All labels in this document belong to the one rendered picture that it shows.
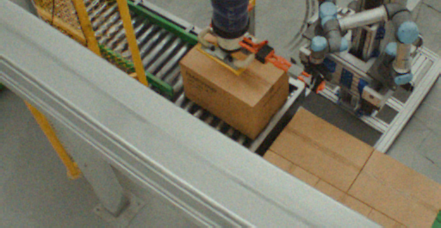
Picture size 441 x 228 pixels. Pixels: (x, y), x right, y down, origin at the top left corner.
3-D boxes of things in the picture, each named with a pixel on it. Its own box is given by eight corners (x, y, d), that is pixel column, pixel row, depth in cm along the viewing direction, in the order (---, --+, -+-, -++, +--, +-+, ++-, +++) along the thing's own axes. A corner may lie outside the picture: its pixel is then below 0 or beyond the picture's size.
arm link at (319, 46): (330, 45, 279) (313, 47, 278) (327, 58, 288) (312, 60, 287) (326, 33, 283) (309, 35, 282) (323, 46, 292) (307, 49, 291)
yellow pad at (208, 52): (195, 50, 337) (195, 45, 333) (206, 40, 342) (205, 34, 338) (239, 76, 326) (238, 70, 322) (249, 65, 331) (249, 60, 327)
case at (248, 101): (185, 96, 385) (178, 61, 352) (220, 59, 404) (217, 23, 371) (253, 140, 366) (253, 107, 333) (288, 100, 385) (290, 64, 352)
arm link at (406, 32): (405, 65, 329) (411, 7, 284) (413, 84, 321) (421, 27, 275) (388, 70, 329) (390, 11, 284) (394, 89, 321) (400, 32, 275)
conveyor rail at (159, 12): (82, -16, 469) (77, -30, 453) (86, -19, 471) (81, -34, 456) (297, 102, 401) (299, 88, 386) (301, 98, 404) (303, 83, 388)
